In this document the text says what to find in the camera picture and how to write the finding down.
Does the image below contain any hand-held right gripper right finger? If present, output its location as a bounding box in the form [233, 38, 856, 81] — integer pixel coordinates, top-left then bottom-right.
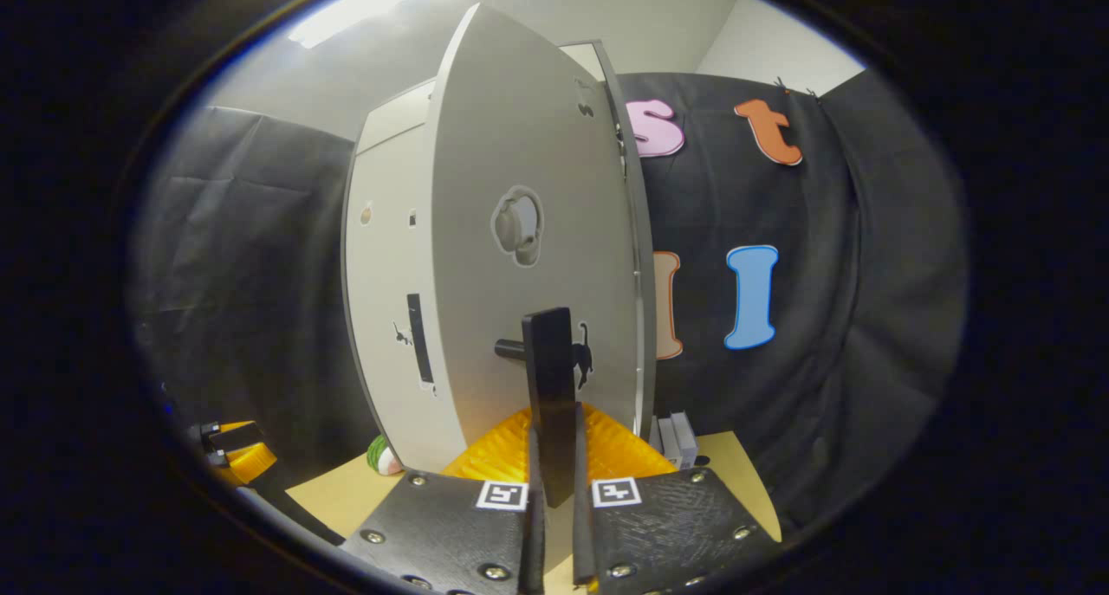
[572, 403, 785, 595]

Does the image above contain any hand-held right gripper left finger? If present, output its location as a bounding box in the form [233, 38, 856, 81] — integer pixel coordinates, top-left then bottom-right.
[340, 404, 547, 595]

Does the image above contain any grey cabinet door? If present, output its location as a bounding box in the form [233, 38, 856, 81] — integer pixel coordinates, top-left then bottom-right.
[429, 3, 646, 509]
[342, 126, 451, 473]

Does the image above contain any grey double-door shoe cabinet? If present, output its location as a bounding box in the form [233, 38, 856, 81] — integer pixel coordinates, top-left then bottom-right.
[340, 41, 657, 475]

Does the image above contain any green and white toy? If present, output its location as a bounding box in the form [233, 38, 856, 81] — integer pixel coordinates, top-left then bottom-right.
[366, 435, 404, 476]

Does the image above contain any black backdrop cloth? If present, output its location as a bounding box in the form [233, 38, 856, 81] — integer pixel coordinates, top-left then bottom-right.
[130, 71, 971, 544]

